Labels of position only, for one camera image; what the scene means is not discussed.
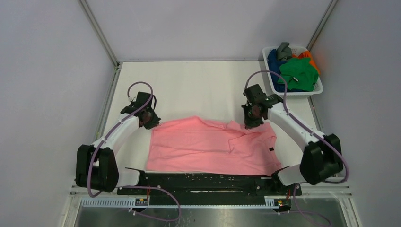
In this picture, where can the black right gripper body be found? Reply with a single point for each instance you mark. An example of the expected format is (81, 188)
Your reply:
(249, 120)

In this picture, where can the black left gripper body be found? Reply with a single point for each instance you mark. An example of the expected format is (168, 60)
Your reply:
(153, 120)

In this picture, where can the pink t shirt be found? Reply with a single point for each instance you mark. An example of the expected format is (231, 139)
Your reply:
(195, 145)

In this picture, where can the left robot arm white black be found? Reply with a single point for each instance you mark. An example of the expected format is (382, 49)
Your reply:
(96, 166)

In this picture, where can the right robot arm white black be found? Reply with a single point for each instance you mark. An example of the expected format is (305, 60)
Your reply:
(321, 153)

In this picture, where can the blue t shirt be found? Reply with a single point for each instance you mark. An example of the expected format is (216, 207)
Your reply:
(274, 66)

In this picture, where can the green t shirt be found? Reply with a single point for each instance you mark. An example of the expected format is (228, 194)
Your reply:
(299, 74)

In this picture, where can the grey t shirt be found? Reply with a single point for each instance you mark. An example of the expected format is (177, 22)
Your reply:
(284, 52)

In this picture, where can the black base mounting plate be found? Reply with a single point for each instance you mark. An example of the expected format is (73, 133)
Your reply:
(209, 189)

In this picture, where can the orange t shirt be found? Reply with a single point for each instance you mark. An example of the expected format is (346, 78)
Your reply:
(307, 54)

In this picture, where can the white slotted cable duct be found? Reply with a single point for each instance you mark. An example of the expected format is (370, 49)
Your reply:
(200, 201)

